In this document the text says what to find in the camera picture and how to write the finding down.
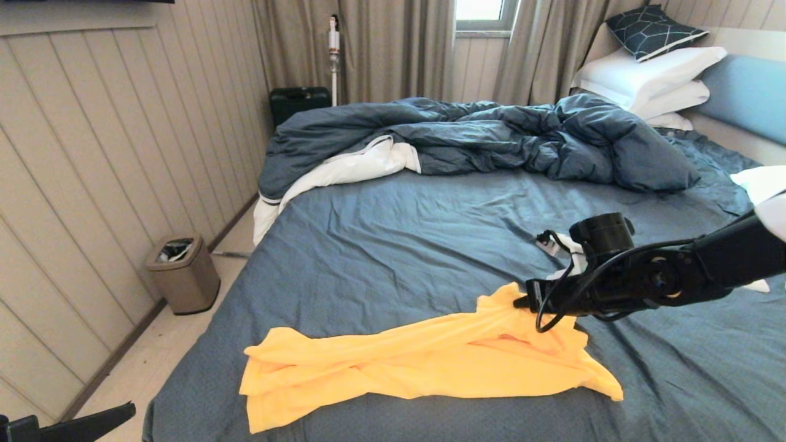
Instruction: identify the yellow t-shirt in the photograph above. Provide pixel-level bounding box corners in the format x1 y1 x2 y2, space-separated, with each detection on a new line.
239 282 624 435

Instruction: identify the blue bed sheet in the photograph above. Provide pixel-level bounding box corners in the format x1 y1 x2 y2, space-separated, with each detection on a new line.
142 128 786 442

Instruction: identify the brown trash bin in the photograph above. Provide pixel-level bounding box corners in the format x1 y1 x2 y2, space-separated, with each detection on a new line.
145 234 221 316

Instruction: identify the crumpled dark blue duvet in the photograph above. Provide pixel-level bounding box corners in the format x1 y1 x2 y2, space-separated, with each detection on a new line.
257 94 701 202

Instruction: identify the crumpled bin bag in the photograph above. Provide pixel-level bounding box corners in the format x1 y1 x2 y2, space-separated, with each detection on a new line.
158 239 195 263

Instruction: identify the large white pillow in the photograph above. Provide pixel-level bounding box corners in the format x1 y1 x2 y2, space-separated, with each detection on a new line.
574 46 728 113

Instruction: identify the blue headboard pad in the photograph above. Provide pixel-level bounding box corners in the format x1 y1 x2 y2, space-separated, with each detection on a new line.
696 55 786 147

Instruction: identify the beige curtain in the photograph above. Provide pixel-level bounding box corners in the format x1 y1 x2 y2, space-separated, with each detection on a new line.
251 0 456 104
492 0 645 107

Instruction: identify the dark patterned cushion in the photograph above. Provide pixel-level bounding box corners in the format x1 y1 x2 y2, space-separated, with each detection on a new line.
605 5 709 63

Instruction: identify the dark green suitcase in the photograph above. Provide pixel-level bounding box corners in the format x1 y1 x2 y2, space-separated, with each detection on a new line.
269 87 332 129

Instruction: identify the white stick vacuum cleaner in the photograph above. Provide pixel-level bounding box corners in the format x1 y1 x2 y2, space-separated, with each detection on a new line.
329 15 340 107

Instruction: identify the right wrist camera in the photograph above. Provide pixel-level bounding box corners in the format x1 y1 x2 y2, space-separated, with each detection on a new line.
536 230 573 257

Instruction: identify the window with grey frame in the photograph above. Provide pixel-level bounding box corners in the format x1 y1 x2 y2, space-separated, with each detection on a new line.
454 0 519 38

